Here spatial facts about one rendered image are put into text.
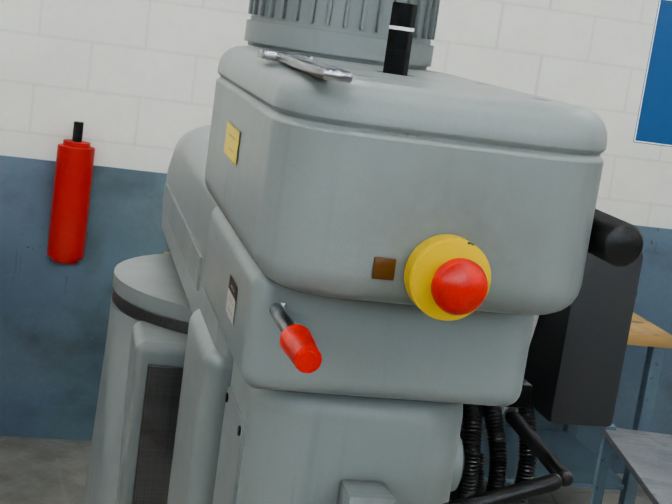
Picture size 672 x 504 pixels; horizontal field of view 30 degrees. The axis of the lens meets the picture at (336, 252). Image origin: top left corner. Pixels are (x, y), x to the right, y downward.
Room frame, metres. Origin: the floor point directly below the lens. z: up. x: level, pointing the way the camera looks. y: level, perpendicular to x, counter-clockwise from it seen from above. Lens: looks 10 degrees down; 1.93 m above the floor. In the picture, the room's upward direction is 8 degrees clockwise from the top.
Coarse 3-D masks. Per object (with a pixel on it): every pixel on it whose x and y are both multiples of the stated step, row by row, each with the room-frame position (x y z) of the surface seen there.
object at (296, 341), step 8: (272, 304) 0.96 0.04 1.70; (280, 304) 0.96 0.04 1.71; (272, 312) 0.94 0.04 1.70; (280, 312) 0.93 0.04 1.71; (280, 320) 0.91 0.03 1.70; (288, 320) 0.91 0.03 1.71; (280, 328) 0.91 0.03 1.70; (288, 328) 0.87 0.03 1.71; (296, 328) 0.87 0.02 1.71; (304, 328) 0.87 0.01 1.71; (280, 336) 0.87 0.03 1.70; (288, 336) 0.86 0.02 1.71; (296, 336) 0.85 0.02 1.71; (304, 336) 0.85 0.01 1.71; (280, 344) 0.87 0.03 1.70; (288, 344) 0.85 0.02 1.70; (296, 344) 0.84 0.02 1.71; (304, 344) 0.83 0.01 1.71; (312, 344) 0.83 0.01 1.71; (288, 352) 0.84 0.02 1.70; (296, 352) 0.83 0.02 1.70; (304, 352) 0.82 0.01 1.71; (312, 352) 0.82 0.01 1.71; (296, 360) 0.83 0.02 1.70; (304, 360) 0.82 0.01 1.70; (312, 360) 0.82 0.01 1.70; (320, 360) 0.83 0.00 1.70; (304, 368) 0.82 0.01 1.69; (312, 368) 0.82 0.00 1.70
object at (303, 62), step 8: (264, 56) 1.00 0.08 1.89; (272, 56) 1.00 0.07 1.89; (280, 56) 0.98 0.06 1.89; (288, 56) 0.95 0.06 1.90; (296, 56) 0.96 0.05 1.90; (304, 56) 0.96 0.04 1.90; (288, 64) 0.94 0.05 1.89; (296, 64) 0.91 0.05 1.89; (304, 64) 0.88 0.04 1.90; (312, 64) 0.85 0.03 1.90; (320, 64) 0.86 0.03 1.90; (312, 72) 0.84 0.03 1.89; (320, 72) 0.82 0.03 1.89; (328, 72) 0.81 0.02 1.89; (336, 72) 0.81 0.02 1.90; (344, 72) 0.81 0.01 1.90; (336, 80) 0.81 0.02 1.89; (344, 80) 0.81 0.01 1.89
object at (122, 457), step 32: (160, 256) 1.78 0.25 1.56; (128, 288) 1.56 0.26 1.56; (160, 288) 1.58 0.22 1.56; (128, 320) 1.56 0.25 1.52; (160, 320) 1.52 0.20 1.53; (128, 352) 1.55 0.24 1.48; (160, 352) 1.44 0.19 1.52; (128, 384) 1.48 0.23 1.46; (160, 384) 1.43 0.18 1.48; (96, 416) 1.72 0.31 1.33; (128, 416) 1.44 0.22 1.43; (160, 416) 1.43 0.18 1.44; (96, 448) 1.63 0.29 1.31; (128, 448) 1.43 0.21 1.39; (160, 448) 1.43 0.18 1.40; (96, 480) 1.56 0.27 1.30; (128, 480) 1.43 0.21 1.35; (160, 480) 1.43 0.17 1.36
